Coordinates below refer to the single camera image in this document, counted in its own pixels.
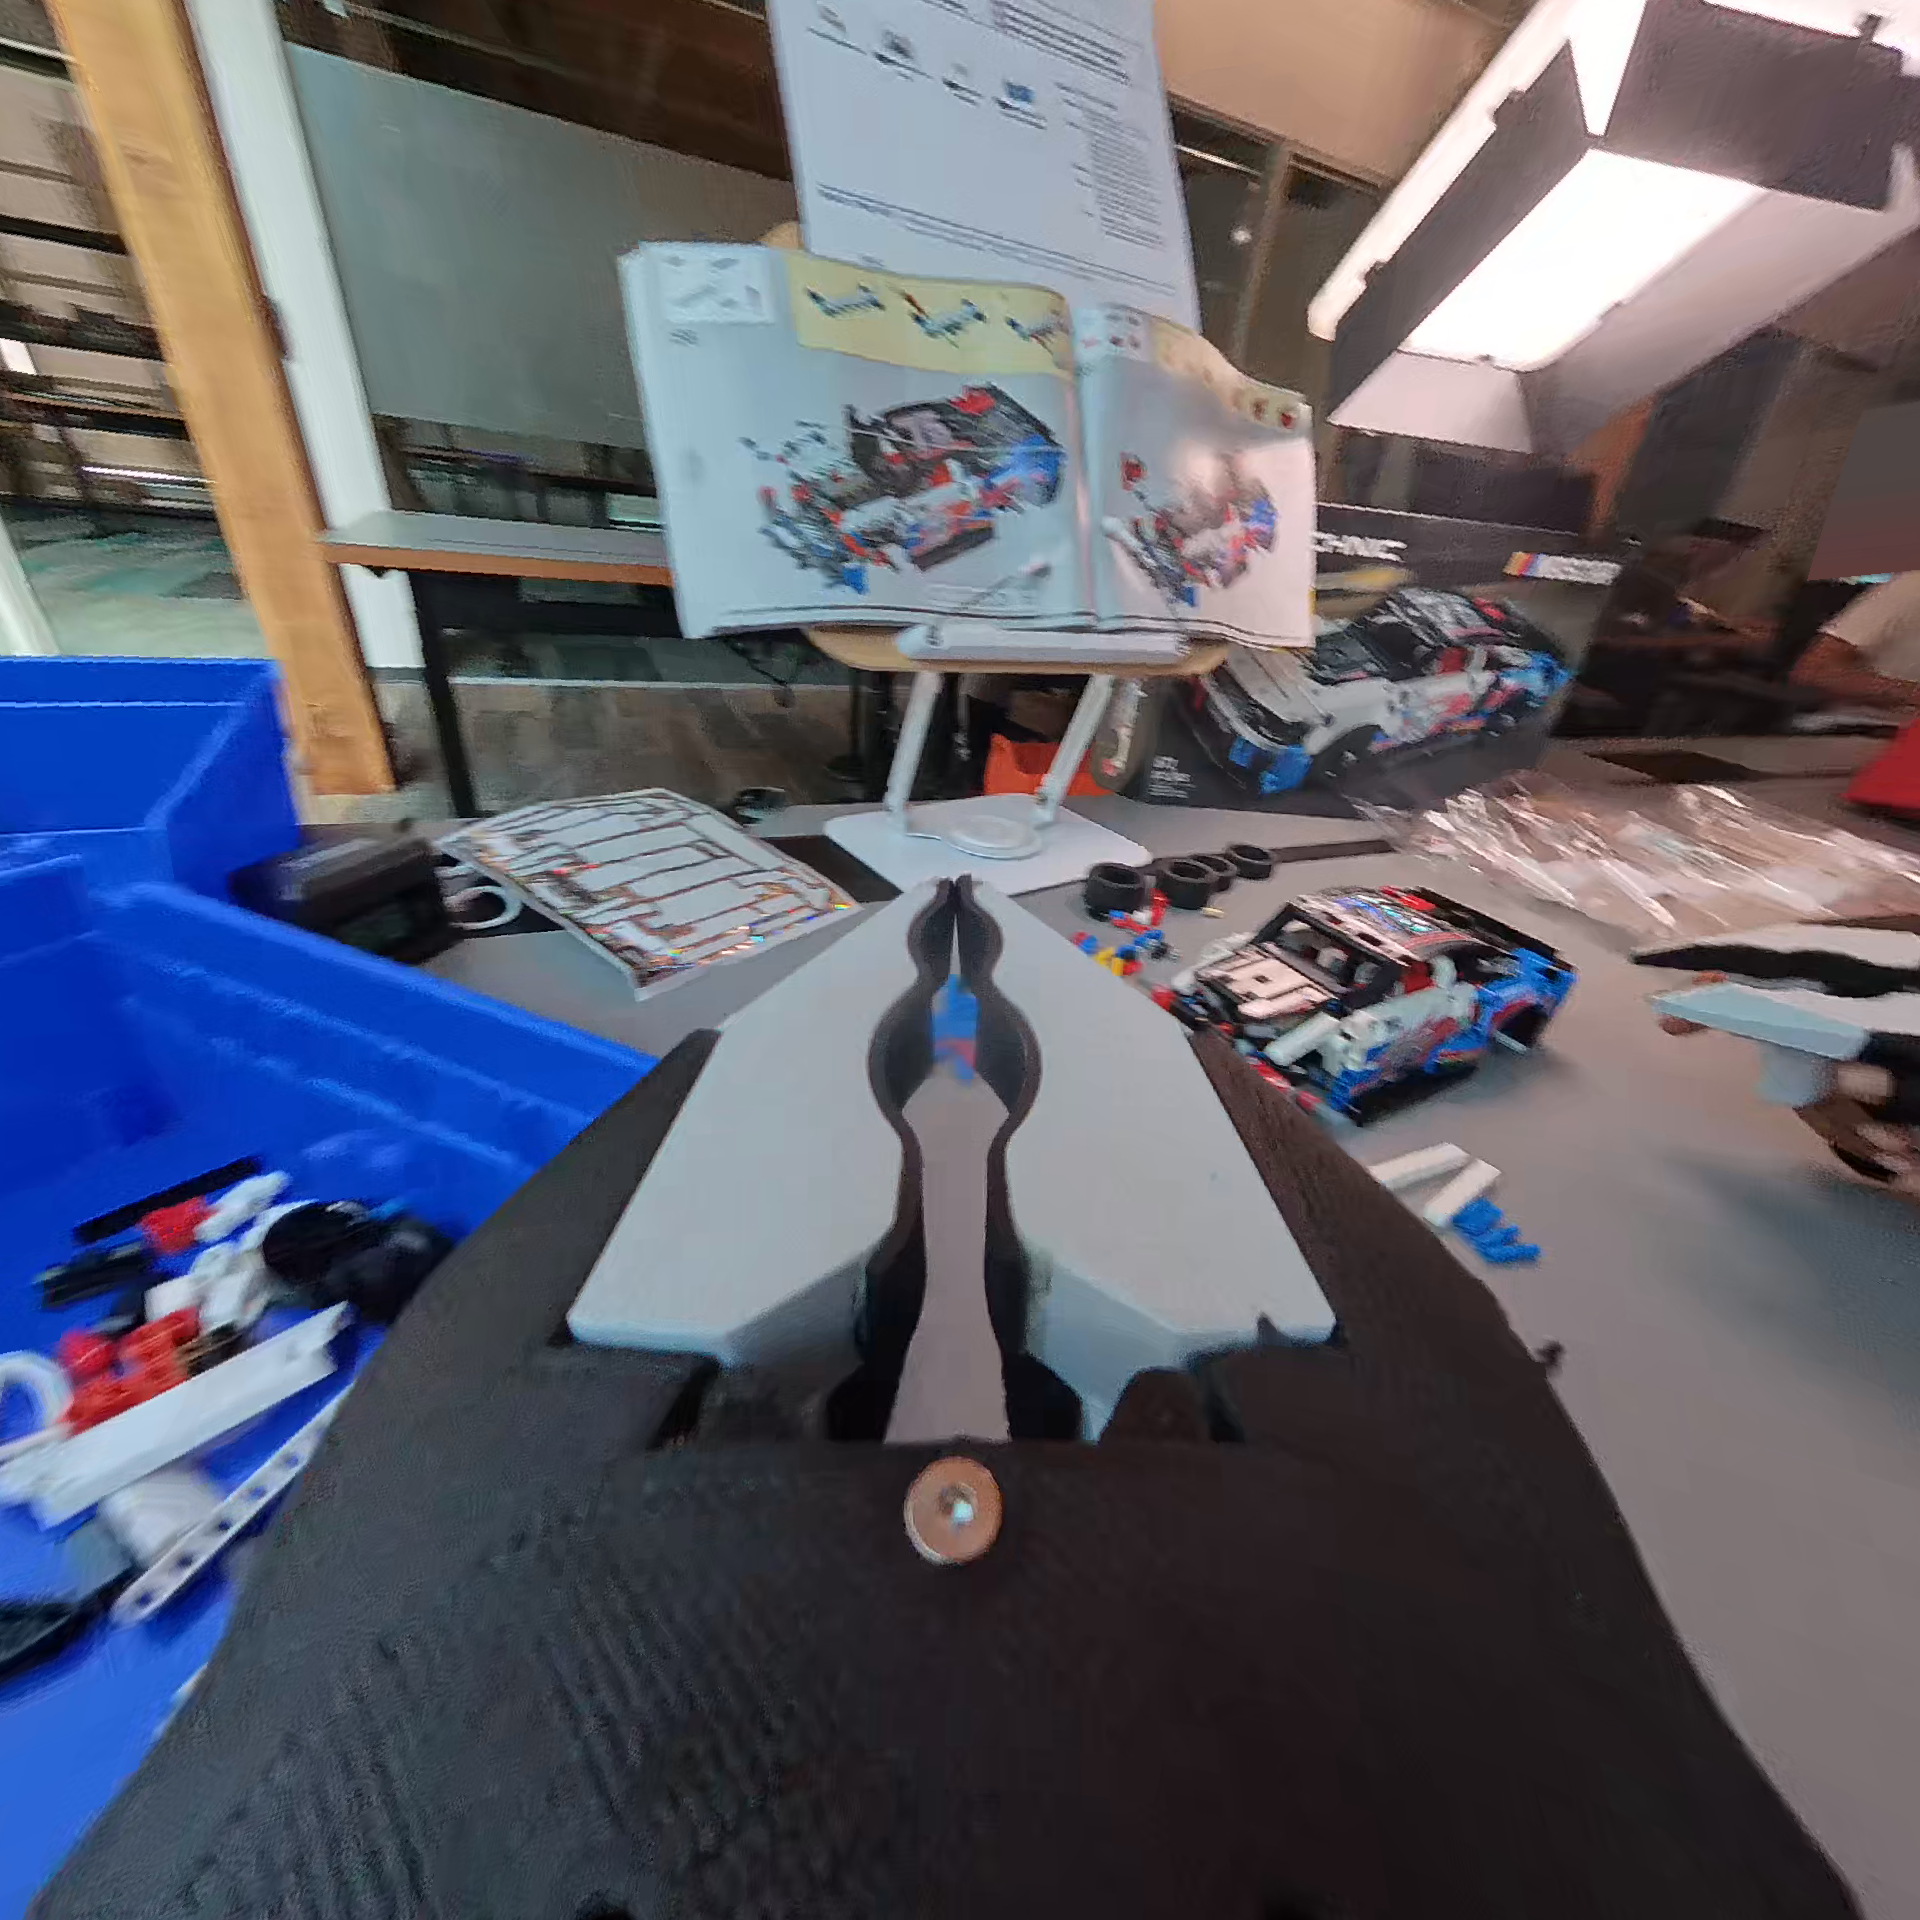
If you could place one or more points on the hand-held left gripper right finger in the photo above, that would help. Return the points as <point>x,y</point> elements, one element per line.
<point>1156,1184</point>

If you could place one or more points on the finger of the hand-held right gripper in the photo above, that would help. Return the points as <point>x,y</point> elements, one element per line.
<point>1771,1024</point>
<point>1798,960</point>

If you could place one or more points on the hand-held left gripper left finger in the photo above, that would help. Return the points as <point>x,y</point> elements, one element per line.
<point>749,1172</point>

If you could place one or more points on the small blue toy brick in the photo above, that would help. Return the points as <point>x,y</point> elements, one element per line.
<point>952,1009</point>

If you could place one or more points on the blue plastic bin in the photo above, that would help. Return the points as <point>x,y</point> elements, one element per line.
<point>224,975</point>

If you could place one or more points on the grey desk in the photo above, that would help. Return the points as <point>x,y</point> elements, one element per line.
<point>1723,1424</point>

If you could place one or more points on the clear plastic bags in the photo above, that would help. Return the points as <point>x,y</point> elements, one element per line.
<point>1648,856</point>

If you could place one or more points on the scattered small toy pins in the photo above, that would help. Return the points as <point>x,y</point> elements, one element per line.
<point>1136,938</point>

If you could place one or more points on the toy brick race car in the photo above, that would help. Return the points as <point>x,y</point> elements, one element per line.
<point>1349,1021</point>

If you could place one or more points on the black toy tyre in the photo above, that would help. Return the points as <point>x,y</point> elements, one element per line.
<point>1222,869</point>
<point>1255,860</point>
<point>1184,882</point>
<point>1117,890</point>

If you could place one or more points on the shiny sticker sheet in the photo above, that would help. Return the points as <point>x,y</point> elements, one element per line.
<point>643,885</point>

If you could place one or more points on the white book stand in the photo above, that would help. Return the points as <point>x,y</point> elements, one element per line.
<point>958,833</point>

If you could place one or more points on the orange bag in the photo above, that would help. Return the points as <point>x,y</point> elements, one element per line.
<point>1034,766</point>

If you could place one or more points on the black toy car box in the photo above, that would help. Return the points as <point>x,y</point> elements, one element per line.
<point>1424,676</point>

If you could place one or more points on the black device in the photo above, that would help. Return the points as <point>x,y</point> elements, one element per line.
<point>345,894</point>

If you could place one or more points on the pile of toy bricks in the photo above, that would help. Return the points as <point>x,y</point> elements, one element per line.
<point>151,1350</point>

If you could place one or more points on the white background table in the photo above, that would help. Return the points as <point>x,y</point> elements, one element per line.
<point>494,543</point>

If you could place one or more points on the open instruction booklet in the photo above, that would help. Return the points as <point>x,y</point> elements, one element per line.
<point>841,451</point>

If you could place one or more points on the ceiling lamp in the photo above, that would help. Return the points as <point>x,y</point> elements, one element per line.
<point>1573,241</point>

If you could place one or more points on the white printed paper sheet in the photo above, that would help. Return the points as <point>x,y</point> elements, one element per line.
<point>975,120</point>

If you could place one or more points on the wooden post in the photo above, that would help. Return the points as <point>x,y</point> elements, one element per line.
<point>209,376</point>

